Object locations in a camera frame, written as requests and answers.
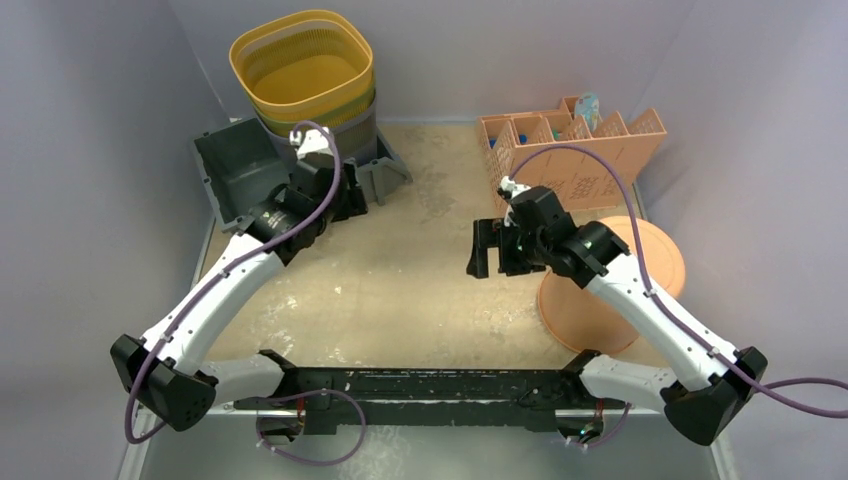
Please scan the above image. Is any pink perforated organizer crate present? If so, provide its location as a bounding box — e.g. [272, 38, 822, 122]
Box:
[477, 96, 667, 215]

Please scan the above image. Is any yellow mesh basket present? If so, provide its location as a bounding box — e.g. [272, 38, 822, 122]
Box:
[229, 9, 376, 136]

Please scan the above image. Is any light blue packet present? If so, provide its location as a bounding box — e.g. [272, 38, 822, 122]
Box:
[573, 92, 601, 132]

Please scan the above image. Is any dark grey plastic bin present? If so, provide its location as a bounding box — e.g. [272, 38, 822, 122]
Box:
[190, 117, 412, 233]

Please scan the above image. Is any blue item in crate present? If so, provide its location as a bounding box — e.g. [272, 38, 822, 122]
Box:
[488, 134, 528, 148]

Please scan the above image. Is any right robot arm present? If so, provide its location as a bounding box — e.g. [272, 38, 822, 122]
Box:
[466, 186, 768, 446]

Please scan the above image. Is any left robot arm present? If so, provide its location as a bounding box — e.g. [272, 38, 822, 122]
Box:
[110, 153, 368, 431]

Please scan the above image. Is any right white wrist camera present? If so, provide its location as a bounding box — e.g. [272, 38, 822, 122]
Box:
[497, 176, 531, 225]

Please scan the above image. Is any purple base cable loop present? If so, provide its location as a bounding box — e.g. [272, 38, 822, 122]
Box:
[254, 387, 368, 468]

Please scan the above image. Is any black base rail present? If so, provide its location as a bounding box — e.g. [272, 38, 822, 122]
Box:
[234, 367, 597, 435]

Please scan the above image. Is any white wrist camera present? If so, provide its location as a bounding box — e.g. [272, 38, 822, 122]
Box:
[289, 127, 333, 160]
[497, 176, 531, 225]

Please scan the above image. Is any grey mesh basket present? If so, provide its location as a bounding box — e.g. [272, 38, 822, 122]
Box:
[258, 91, 378, 169]

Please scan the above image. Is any large orange plastic bucket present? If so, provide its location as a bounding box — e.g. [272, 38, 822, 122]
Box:
[536, 215, 687, 356]

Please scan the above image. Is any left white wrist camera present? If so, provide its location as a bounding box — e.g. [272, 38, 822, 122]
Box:
[289, 127, 333, 160]

